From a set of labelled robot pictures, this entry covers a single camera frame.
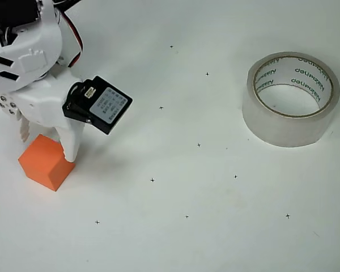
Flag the red and black servo cable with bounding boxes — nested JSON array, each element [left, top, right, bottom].
[[53, 0, 83, 68]]

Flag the clear packing tape roll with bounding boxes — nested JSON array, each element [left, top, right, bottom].
[[241, 51, 340, 148]]

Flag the orange cube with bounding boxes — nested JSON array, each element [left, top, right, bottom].
[[18, 133, 76, 193]]

